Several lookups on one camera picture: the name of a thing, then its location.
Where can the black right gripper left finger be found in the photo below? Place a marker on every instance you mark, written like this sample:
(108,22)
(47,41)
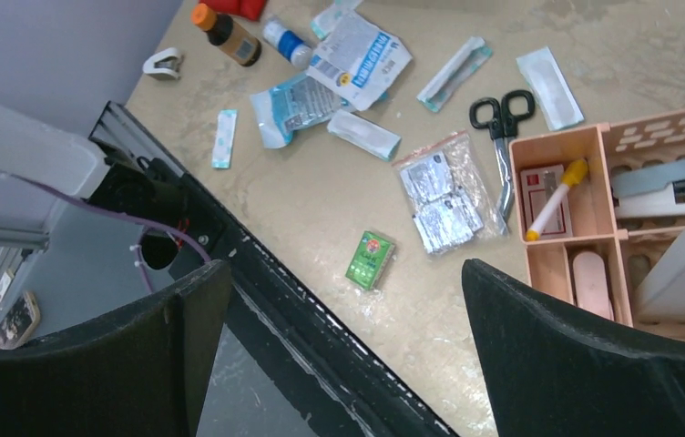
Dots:
(140,370)

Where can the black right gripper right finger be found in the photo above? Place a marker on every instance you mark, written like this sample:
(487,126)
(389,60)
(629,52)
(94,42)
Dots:
(552,369)

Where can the white gauze strip packet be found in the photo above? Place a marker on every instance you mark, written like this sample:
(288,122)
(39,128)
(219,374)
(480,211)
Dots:
(364,134)

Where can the red fabric pouch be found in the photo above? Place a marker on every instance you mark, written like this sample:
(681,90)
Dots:
(249,9)

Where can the pink eraser block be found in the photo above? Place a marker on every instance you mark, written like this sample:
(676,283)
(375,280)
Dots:
(591,284)

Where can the peach plastic desk organizer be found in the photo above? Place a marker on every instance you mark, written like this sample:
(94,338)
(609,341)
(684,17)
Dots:
(630,247)

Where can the red white card box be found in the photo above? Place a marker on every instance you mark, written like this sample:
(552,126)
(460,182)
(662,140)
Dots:
(537,186)

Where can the clear bag of sachets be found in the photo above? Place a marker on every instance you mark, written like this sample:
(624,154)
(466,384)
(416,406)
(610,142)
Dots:
(447,193)

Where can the yellow white marker pen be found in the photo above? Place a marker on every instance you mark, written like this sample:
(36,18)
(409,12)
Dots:
(573,175)

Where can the small green box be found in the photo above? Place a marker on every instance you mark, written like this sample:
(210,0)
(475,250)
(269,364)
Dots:
(369,260)

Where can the grey stapler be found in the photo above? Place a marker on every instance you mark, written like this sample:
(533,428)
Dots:
(651,192)

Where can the small teal plaster strip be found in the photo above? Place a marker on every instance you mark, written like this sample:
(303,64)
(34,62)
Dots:
(224,139)

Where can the white plaster packet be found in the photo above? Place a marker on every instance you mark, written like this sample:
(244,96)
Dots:
(542,73)

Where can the white staple remover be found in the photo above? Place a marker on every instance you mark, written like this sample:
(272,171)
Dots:
(164,65)

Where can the blue clear wipes packet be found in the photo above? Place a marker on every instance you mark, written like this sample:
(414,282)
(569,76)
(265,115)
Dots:
(296,104)

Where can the brown bottle orange cap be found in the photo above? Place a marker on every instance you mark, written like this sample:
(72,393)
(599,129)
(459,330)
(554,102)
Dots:
(227,35)

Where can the white bottle blue label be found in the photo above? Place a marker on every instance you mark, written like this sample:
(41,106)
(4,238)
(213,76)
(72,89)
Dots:
(288,44)

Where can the white blue mask packet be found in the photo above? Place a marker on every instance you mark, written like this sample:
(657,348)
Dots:
(358,61)

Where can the black handled scissors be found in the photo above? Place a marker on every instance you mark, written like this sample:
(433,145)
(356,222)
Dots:
(502,127)

